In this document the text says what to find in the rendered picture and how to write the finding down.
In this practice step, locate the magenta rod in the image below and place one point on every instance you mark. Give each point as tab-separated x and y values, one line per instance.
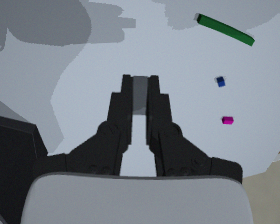
227	120

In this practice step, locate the green rod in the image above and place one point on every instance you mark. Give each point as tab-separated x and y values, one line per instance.
225	29

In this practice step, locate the small blue cube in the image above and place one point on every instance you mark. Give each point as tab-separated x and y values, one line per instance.
220	81

